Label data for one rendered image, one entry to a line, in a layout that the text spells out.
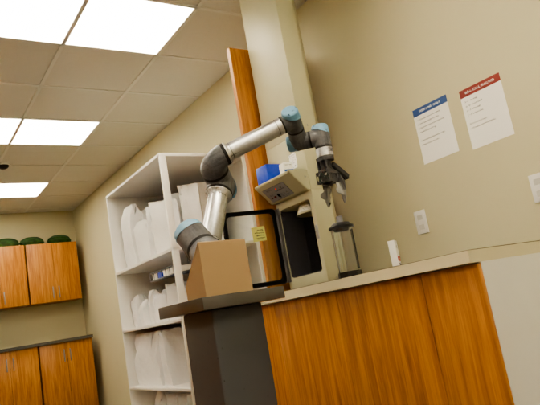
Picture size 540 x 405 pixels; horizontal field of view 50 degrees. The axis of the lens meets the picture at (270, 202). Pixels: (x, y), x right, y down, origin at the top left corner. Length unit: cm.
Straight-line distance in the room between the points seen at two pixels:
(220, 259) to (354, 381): 74
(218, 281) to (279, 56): 150
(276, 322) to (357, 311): 57
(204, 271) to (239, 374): 35
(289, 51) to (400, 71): 57
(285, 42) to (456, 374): 187
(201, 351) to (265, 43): 181
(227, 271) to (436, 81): 143
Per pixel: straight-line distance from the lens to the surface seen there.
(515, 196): 261
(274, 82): 313
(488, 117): 269
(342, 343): 236
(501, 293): 194
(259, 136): 244
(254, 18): 335
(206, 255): 196
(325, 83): 347
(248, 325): 198
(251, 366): 198
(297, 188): 286
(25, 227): 804
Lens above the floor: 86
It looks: 11 degrees up
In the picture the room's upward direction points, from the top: 10 degrees counter-clockwise
